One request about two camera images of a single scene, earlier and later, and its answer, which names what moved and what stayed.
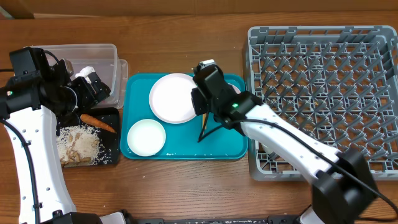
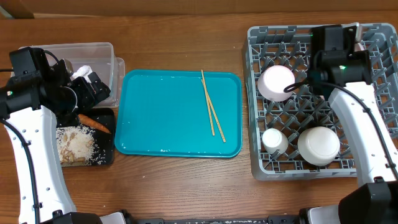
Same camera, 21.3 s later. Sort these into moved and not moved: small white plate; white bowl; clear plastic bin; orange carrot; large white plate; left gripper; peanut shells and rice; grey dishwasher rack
Moved: small white plate; white bowl; large white plate; orange carrot; peanut shells and rice
Not moved: grey dishwasher rack; left gripper; clear plastic bin
